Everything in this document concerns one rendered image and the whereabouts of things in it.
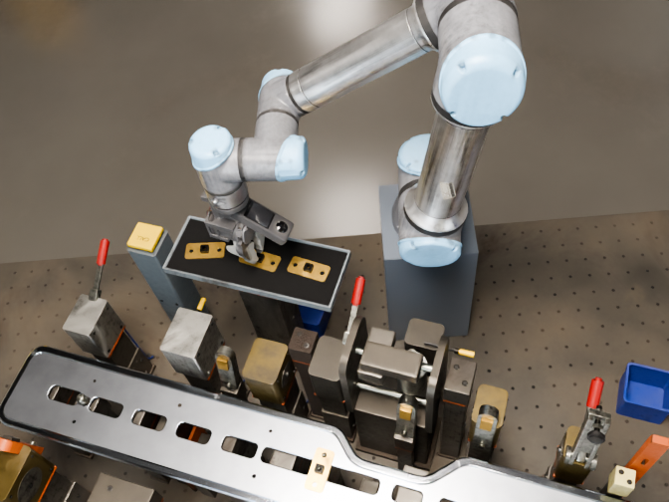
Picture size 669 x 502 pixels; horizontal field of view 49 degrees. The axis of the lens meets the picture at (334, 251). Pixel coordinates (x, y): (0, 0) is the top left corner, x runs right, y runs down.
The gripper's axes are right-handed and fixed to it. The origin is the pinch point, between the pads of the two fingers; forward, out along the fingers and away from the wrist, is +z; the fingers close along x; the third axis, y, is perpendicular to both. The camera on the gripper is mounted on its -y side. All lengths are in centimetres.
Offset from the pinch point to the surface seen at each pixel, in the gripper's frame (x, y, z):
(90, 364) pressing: 28.6, 31.3, 17.2
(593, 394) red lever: 5, -69, 4
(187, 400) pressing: 28.5, 6.9, 17.6
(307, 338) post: 10.8, -14.3, 7.7
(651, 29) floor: -229, -69, 119
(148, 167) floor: -85, 118, 118
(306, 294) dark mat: 4.4, -12.2, 1.7
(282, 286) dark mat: 4.3, -6.9, 1.7
